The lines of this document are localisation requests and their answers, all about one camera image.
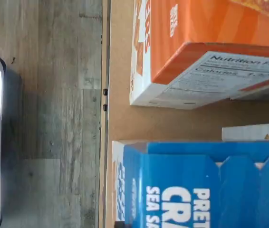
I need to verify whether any blue sea salt crackers box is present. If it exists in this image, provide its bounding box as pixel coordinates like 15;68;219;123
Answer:
221;122;269;143
112;140;269;228

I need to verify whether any black metal shelf unit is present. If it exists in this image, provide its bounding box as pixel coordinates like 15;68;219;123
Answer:
98;0;269;228

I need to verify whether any orange cheddar pretzel crackers box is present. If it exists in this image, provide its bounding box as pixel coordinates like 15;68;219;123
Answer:
129;0;269;110

